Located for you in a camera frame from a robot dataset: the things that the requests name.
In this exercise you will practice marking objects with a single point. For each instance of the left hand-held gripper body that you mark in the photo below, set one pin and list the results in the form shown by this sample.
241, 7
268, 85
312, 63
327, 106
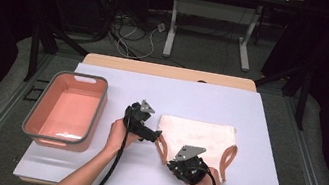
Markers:
134, 116

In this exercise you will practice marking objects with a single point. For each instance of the white power adapter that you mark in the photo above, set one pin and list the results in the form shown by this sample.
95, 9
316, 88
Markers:
161, 27

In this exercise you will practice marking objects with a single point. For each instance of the person's left hand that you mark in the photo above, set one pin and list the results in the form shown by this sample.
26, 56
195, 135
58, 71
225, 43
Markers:
116, 138

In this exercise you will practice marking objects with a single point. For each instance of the cream baby bodysuit brown trim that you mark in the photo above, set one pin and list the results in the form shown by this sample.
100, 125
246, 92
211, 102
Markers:
199, 134

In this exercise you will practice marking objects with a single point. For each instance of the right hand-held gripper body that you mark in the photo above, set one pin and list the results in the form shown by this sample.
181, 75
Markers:
191, 171

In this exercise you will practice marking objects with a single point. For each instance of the black metal stand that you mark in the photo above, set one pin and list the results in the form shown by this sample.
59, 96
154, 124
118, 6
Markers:
301, 105
33, 57

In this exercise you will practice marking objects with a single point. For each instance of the light wooden table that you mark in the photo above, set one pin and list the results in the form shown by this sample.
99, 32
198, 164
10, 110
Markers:
156, 70

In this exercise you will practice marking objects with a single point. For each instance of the pink basket with grey rim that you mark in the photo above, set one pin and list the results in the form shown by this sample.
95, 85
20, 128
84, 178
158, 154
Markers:
67, 113

